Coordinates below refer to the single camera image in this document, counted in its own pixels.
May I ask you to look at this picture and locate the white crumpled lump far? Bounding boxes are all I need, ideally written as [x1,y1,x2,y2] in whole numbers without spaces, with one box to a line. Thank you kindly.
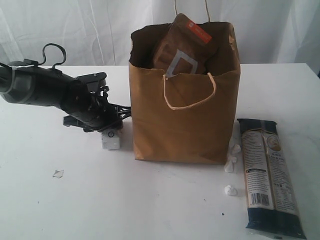
[224,184,238,196]

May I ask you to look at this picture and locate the small torn paper scrap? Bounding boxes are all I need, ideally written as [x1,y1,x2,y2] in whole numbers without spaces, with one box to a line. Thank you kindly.
[52,169,64,179]

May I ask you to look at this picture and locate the white paper bits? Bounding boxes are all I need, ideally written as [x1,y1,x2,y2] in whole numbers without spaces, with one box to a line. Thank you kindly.
[229,144,242,155]

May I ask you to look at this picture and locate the white crumpled lump middle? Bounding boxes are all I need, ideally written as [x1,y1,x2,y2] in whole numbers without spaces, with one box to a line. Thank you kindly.
[226,154,238,165]

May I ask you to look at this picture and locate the long spaghetti packet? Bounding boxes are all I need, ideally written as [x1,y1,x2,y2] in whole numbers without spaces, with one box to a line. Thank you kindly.
[238,118,307,240]

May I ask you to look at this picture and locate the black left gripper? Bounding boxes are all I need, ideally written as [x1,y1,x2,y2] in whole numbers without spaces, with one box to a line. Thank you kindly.
[62,84,132,133]

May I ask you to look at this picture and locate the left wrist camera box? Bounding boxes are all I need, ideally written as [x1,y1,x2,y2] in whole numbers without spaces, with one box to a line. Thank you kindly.
[76,72,109,94]

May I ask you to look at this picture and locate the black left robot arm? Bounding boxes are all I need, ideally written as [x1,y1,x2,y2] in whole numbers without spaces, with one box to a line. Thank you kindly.
[0,59,132,133]

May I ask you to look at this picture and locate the brown snack pouch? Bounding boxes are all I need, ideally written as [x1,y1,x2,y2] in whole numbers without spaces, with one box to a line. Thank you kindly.
[152,13,218,77]

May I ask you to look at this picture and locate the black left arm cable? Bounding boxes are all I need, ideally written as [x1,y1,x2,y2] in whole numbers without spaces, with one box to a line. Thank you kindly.
[23,42,68,72]

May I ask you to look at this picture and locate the white crumpled lump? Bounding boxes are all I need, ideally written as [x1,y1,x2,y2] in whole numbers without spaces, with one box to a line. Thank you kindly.
[226,154,238,165]
[224,184,238,196]
[224,162,235,174]

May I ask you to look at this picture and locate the white blue milk carton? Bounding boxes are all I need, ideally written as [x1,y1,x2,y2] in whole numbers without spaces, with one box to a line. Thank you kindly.
[101,128,122,151]

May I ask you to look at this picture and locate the white crumpled lump lower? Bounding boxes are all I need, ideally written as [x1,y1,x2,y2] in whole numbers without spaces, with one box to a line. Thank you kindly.
[224,162,235,174]

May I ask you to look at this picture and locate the brown paper bag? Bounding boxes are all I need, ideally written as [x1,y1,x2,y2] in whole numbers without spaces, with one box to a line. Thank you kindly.
[128,21,241,165]

